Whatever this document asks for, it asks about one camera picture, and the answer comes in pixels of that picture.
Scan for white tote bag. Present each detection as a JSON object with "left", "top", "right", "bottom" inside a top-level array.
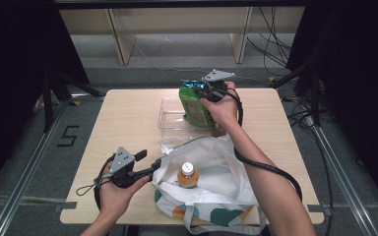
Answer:
[{"left": 151, "top": 135, "right": 269, "bottom": 236}]

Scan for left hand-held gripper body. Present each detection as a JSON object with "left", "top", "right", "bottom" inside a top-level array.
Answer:
[{"left": 108, "top": 146, "right": 138, "bottom": 190}]

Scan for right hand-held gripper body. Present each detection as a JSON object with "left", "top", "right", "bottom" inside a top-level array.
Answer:
[{"left": 201, "top": 68, "right": 237, "bottom": 103}]

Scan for beige office desk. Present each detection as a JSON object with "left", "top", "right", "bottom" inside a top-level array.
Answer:
[{"left": 58, "top": 5, "right": 307, "bottom": 66}]

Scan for black tripod stand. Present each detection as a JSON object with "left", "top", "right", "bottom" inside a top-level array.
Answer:
[
  {"left": 270, "top": 61, "right": 323, "bottom": 128},
  {"left": 41, "top": 70, "right": 105, "bottom": 133}
]

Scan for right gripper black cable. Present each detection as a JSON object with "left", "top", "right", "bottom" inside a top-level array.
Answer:
[{"left": 226, "top": 88, "right": 303, "bottom": 202}]

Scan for person's left hand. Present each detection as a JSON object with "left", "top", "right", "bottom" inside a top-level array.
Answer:
[{"left": 98, "top": 173, "right": 151, "bottom": 218}]

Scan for black curtain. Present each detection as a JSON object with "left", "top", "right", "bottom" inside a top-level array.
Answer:
[
  {"left": 0, "top": 0, "right": 92, "bottom": 205},
  {"left": 286, "top": 0, "right": 378, "bottom": 207}
]

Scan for green snack packet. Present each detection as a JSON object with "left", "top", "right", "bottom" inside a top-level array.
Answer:
[{"left": 178, "top": 86, "right": 217, "bottom": 130}]

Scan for black floor cables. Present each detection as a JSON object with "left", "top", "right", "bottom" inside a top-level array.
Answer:
[{"left": 245, "top": 6, "right": 293, "bottom": 78}]

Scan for orange juice bottle white cap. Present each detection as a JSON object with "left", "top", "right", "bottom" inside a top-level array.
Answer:
[{"left": 176, "top": 161, "right": 201, "bottom": 189}]

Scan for blue chips bag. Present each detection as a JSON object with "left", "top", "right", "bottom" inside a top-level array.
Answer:
[{"left": 180, "top": 79, "right": 208, "bottom": 90}]

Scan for person's right hand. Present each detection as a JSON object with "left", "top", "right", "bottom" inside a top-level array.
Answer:
[{"left": 200, "top": 81, "right": 240, "bottom": 131}]

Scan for clear plastic bin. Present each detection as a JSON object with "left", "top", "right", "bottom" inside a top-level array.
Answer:
[{"left": 157, "top": 96, "right": 219, "bottom": 131}]

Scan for metal floor rail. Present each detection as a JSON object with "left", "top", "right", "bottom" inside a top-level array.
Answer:
[
  {"left": 307, "top": 123, "right": 378, "bottom": 236},
  {"left": 0, "top": 93, "right": 106, "bottom": 236}
]

